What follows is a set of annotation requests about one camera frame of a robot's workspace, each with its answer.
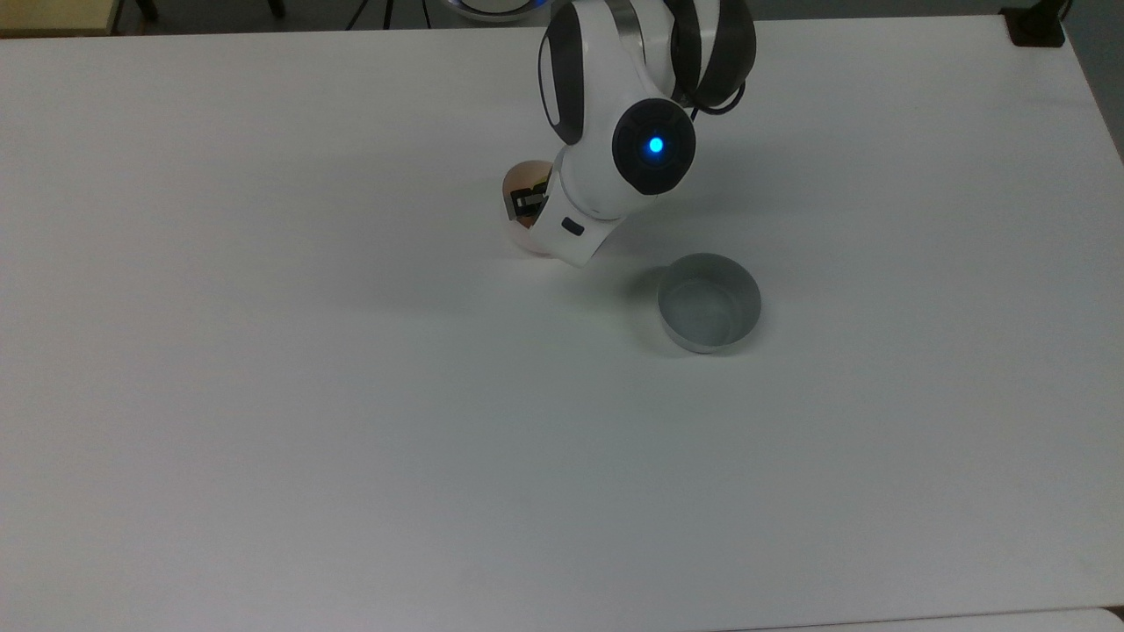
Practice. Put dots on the grey bowl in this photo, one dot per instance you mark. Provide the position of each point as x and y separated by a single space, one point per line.
707 307

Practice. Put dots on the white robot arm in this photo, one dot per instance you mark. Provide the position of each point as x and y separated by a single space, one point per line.
601 105

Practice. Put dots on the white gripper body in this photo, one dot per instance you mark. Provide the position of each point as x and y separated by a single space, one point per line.
580 241

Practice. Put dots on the white cup with brown interior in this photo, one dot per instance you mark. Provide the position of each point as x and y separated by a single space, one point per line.
518 175

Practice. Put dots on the black clamp stand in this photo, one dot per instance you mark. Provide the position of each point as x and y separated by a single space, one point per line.
1036 22

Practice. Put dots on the light wooden cabinet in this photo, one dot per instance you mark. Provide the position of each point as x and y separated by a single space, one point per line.
53 16

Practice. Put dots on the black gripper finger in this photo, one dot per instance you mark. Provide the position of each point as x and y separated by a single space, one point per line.
529 202

